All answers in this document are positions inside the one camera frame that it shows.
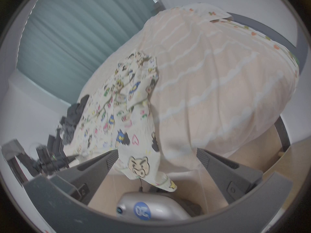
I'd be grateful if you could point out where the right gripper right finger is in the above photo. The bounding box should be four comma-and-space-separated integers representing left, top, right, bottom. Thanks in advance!
196, 148, 264, 205

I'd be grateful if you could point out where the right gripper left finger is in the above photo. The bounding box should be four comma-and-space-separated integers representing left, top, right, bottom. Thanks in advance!
50, 149, 120, 206

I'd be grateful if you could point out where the white printed pyjama top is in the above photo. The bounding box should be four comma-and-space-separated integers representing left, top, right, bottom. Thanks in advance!
73, 50, 178, 193

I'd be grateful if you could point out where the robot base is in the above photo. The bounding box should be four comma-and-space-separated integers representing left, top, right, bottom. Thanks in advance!
115, 190, 203, 222

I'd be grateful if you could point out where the dark grey garment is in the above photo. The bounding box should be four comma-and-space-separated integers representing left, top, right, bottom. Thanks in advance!
59, 120, 78, 146

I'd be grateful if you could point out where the black garment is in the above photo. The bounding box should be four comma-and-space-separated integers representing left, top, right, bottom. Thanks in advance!
67, 95, 90, 128

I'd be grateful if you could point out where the bed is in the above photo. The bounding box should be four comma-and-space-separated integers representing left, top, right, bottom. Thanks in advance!
72, 0, 310, 179

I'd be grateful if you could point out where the blue-green curtain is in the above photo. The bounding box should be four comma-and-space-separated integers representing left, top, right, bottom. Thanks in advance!
22, 0, 159, 99
16, 21, 98, 106

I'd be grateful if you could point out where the white printed pillow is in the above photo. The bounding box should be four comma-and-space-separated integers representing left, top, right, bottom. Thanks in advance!
181, 3, 232, 22

